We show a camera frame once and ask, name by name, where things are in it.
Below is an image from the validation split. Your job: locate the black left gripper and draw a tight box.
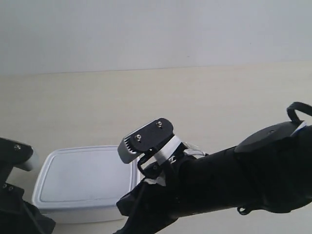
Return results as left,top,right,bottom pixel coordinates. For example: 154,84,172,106
0,168,56,234

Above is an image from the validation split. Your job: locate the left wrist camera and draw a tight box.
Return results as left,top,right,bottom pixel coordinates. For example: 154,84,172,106
0,138,39,171

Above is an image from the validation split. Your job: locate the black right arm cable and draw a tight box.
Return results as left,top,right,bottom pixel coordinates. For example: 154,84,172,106
286,101,312,127

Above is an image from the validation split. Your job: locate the white plastic lidded container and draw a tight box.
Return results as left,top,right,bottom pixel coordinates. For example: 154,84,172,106
32,145,140,224

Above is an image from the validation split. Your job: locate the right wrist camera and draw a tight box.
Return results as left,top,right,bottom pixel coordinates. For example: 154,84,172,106
117,117,174,164

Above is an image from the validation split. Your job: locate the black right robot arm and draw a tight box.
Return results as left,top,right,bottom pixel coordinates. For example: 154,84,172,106
117,126,312,234

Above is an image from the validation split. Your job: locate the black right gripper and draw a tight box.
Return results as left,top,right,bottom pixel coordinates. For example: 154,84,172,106
116,143,207,234

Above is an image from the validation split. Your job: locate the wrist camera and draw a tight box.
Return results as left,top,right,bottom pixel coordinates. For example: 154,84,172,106
0,138,39,171
117,117,174,164

